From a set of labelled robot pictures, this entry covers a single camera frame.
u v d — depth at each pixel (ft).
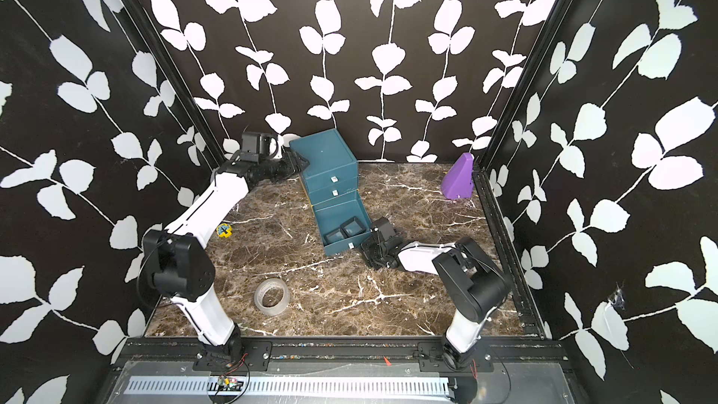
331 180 2.97
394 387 2.30
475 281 1.56
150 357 2.46
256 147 2.21
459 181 3.41
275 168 2.45
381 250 2.41
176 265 1.56
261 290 2.74
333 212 3.43
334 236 3.22
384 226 2.42
